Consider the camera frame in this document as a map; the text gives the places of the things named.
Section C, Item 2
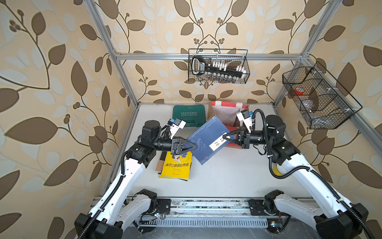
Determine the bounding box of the black wire basket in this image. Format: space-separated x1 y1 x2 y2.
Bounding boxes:
282 62 362 129
188 48 250 84

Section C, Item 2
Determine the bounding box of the burlap canvas bag red front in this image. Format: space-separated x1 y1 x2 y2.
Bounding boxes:
208 101 248 149

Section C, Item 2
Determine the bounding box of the green plastic tool case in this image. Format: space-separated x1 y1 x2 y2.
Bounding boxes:
172 105 206 127

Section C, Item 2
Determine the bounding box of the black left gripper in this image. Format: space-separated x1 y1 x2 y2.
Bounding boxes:
151 135 195 157

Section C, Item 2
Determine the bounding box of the aluminium frame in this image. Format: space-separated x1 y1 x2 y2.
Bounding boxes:
83 0 382 141

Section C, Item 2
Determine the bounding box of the red tape roll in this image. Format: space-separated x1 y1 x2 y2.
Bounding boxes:
294 87 305 96

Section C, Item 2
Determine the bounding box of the yellow cartoon book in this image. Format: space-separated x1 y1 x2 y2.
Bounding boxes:
158 152 193 181

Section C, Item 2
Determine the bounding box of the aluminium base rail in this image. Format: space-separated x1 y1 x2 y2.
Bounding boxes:
92 196 332 229

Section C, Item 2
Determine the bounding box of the black socket wrench set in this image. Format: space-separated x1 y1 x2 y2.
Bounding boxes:
191 55 247 78

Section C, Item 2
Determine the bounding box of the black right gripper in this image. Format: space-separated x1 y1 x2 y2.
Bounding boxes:
224 126 273 149

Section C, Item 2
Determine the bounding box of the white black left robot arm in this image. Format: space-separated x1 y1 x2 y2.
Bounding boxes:
75 119 197 239

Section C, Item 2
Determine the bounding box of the black brown cover book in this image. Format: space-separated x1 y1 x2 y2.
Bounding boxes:
156 151 167 173

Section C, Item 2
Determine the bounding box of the small circuit board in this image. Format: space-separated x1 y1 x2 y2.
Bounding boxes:
267 221 284 234

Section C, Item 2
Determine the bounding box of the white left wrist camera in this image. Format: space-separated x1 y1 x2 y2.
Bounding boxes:
168 118 186 139

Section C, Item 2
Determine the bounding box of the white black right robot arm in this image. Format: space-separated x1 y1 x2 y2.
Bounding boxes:
223 109 375 239

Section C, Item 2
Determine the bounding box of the yellow tape roll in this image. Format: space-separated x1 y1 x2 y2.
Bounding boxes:
272 164 283 176

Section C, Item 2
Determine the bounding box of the black wire basket back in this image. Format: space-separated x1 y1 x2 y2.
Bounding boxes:
188 48 250 84

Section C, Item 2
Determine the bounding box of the black wire basket right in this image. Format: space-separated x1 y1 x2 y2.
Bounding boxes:
282 62 362 129

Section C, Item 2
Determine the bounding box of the blue book yellow label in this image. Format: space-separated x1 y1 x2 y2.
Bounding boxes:
187 116 230 165

